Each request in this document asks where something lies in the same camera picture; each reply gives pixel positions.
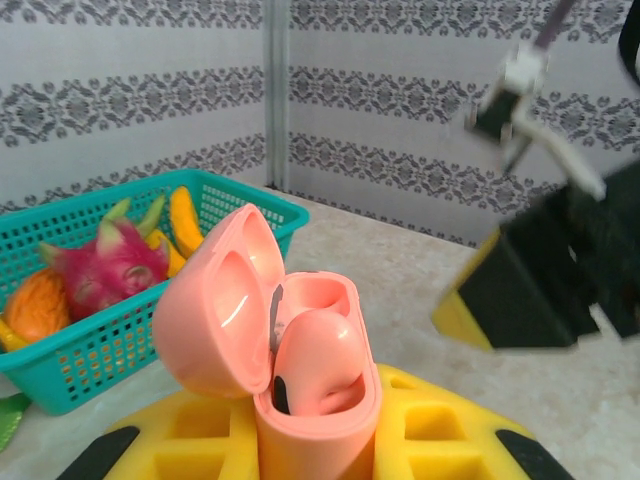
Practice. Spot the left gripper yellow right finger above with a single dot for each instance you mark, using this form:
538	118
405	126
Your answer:
435	440

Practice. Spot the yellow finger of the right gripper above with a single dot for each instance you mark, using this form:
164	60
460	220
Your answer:
520	290

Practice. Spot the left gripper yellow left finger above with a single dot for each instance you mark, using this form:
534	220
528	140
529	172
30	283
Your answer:
200	445

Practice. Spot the glossy earbud charging case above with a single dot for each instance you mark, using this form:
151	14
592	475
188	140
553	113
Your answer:
200	340

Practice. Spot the teal plastic mesh basket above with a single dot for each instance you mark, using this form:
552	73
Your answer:
110	350

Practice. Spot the green snack packet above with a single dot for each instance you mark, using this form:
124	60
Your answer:
11	422

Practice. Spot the yellow banana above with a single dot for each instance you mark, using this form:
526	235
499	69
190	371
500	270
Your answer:
167	252
185	220

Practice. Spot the pink dragon fruit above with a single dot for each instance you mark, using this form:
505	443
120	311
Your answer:
110	270

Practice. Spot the orange fruit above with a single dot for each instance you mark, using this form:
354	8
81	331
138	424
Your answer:
37	307

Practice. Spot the metal corner pole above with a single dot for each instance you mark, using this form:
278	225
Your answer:
276	90

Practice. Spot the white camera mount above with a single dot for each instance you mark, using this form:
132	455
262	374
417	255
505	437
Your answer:
545	135

